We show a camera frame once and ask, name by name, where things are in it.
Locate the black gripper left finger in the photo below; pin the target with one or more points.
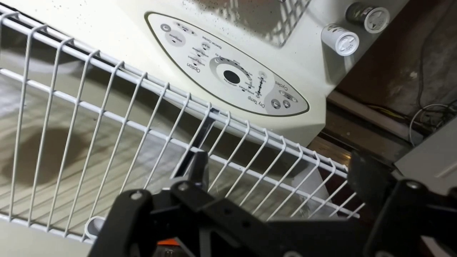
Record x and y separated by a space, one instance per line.
190 222

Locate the dark small spice canister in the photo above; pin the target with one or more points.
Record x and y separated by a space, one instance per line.
369 17

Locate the cream washing machine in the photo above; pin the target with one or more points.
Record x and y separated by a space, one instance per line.
119 37

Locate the pale small spice canister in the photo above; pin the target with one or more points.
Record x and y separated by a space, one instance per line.
340 40

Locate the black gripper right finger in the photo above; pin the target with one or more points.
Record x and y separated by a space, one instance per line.
404 222

